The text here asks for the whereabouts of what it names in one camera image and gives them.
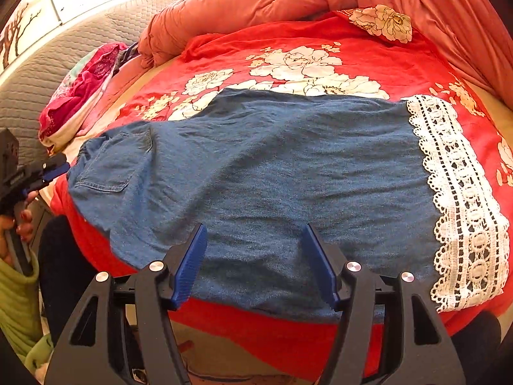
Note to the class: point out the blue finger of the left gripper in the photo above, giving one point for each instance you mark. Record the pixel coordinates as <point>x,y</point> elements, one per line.
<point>22,175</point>
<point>48,176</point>

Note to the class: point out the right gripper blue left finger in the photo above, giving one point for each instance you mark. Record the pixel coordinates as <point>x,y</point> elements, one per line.
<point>183,262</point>

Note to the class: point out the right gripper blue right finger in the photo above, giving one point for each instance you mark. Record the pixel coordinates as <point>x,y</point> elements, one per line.
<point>327,262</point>

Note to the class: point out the blue denim lace-trimmed pants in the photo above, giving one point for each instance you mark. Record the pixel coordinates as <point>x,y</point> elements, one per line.
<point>396,185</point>

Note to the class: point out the person's left hand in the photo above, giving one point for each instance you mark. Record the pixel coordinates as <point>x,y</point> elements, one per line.
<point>16,231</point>

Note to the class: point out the beige bed sheet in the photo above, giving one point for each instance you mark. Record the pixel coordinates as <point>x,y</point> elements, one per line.
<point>66,139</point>

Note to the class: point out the pink floral pillow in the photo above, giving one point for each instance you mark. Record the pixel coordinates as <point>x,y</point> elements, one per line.
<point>77,95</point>

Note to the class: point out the grey quilted headboard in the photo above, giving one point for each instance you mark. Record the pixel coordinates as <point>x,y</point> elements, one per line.
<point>28,88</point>

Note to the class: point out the light pink folded cloth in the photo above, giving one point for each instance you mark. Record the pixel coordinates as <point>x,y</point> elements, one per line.
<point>102,112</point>

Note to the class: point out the red floral blanket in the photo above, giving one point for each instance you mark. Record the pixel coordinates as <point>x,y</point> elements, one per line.
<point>338,54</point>

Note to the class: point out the salmon pink duvet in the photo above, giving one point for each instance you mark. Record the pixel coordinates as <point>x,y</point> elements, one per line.
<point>469,33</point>

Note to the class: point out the flowering branch wall painting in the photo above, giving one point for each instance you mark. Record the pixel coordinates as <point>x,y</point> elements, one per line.
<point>30,21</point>

